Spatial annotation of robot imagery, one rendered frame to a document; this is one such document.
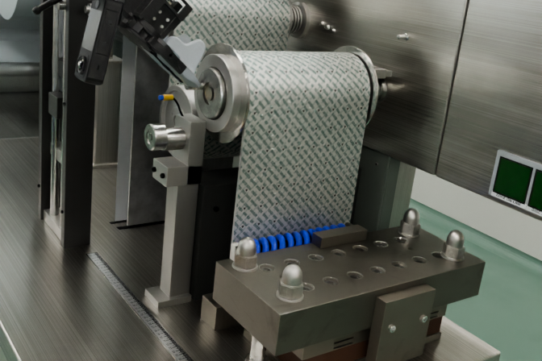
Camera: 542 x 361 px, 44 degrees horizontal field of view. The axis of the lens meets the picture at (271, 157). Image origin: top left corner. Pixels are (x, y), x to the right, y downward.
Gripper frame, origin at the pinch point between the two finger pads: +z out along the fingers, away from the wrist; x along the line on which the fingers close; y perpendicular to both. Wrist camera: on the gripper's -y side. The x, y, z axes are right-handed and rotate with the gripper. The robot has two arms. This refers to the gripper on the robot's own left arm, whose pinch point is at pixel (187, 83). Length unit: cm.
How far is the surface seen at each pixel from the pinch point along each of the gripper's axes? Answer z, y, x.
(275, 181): 17.8, -2.7, -8.3
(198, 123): 5.2, -3.4, -1.0
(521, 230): 277, 91, 106
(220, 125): 5.8, -1.8, -5.0
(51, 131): 6.2, -18.7, 39.2
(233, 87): 1.9, 2.9, -7.3
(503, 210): 273, 96, 119
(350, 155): 27.0, 9.1, -8.3
